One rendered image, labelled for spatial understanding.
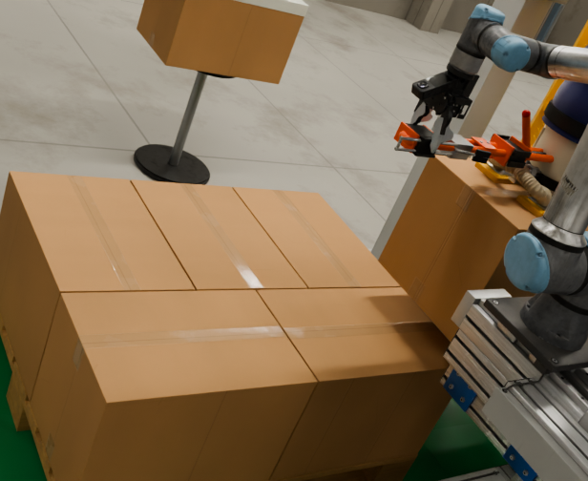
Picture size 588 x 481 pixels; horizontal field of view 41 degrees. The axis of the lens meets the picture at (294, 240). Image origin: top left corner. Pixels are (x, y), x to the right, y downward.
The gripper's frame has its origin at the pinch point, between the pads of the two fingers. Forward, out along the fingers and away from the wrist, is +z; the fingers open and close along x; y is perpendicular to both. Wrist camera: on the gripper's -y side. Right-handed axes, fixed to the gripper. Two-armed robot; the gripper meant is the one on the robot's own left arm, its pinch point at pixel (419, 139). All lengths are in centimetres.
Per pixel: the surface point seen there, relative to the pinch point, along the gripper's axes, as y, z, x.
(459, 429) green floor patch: 94, 120, -2
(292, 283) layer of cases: 4, 66, 25
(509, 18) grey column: 125, -14, 98
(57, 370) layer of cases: -70, 83, 13
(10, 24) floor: 7, 123, 352
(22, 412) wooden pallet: -70, 113, 27
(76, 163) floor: -2, 122, 186
